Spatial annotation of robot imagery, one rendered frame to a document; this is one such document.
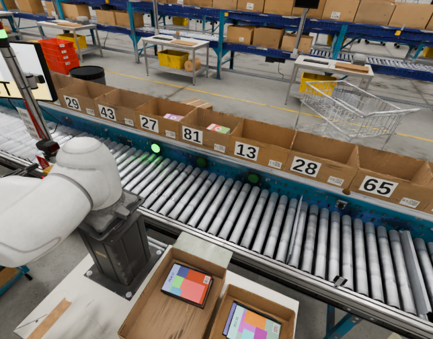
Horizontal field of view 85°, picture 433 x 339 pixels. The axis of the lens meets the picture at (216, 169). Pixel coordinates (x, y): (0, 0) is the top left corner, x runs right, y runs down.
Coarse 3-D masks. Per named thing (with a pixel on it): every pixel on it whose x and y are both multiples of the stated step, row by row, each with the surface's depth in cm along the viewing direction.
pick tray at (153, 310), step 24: (168, 264) 112; (192, 264) 112; (216, 264) 105; (216, 288) 106; (144, 312) 96; (168, 312) 97; (192, 312) 97; (120, 336) 83; (144, 336) 90; (168, 336) 90; (192, 336) 91
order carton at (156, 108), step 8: (144, 104) 186; (152, 104) 196; (160, 104) 200; (168, 104) 197; (176, 104) 194; (184, 104) 190; (136, 112) 177; (144, 112) 174; (152, 112) 199; (160, 112) 205; (168, 112) 202; (176, 112) 198; (184, 112) 195; (136, 120) 182; (160, 120) 172; (168, 120) 169; (176, 120) 167; (144, 128) 184; (160, 128) 177; (168, 128) 173; (176, 128) 170; (176, 136) 174
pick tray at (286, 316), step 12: (228, 288) 100; (240, 288) 97; (228, 300) 102; (240, 300) 102; (252, 300) 99; (264, 300) 95; (228, 312) 98; (264, 312) 99; (276, 312) 97; (288, 312) 93; (216, 324) 94; (288, 324) 95; (216, 336) 91; (288, 336) 90
